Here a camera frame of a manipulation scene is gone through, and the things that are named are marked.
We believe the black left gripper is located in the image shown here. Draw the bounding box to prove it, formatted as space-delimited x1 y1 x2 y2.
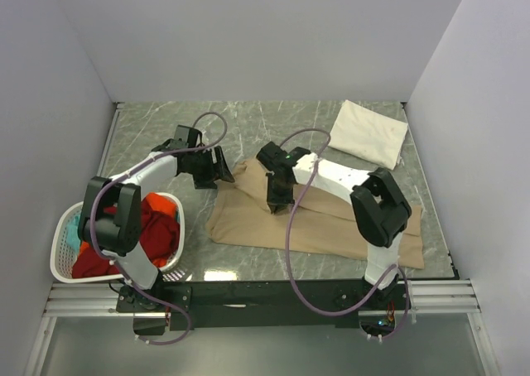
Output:
185 146 234 190

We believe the beige t shirt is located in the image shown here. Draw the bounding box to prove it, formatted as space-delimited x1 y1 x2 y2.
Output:
205 156 426 270

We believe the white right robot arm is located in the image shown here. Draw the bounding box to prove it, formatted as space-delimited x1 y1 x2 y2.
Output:
257 142 412 309

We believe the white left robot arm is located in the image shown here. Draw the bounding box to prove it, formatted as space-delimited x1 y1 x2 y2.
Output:
78 125 234 311

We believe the orange t shirt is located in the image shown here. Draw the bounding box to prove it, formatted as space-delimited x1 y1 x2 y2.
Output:
78 192 180 257

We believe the red t shirt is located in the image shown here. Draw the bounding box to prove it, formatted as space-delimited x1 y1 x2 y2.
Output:
72 211 180 279

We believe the folded white t shirt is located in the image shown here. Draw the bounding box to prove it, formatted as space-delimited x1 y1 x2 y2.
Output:
329 100 408 170

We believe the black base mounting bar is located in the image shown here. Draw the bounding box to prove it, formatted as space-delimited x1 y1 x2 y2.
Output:
116 279 410 336

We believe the teal t shirt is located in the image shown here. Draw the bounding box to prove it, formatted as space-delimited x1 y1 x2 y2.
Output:
65 214 81 253

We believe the white perforated laundry basket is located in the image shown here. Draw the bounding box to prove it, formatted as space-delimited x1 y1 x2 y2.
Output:
50 192 186 283

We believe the aluminium frame rail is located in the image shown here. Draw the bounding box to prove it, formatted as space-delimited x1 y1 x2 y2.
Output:
44 280 481 317

